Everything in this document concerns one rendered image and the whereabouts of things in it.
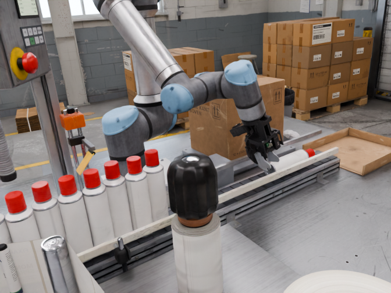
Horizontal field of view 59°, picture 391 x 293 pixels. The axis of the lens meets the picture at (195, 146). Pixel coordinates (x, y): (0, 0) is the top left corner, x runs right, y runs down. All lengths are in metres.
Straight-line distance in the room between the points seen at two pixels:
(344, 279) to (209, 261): 0.21
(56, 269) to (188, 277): 0.22
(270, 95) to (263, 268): 0.75
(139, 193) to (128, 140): 0.28
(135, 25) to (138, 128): 0.32
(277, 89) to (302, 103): 3.06
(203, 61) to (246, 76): 3.41
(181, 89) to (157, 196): 0.27
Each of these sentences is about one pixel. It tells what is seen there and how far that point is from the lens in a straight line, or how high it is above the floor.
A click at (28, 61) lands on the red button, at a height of 1.33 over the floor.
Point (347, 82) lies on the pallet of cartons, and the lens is 4.88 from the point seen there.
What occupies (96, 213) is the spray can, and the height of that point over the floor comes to 0.99.
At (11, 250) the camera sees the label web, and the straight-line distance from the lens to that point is 0.67.
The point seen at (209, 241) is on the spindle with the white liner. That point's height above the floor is 1.04.
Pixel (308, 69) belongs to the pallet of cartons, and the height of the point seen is 0.64.
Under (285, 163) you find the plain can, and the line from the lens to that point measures 1.15.
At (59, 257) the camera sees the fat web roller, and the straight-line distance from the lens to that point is 0.62.
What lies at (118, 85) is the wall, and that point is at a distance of 6.30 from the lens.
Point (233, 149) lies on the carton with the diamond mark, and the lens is 1.28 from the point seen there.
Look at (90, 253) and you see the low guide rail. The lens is 0.84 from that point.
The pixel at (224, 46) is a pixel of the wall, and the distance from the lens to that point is 7.02.
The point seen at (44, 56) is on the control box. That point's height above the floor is 1.32.
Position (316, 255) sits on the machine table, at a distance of 0.92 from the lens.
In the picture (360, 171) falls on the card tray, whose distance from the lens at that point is 1.34.
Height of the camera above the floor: 1.40
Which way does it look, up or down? 22 degrees down
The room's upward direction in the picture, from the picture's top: 4 degrees counter-clockwise
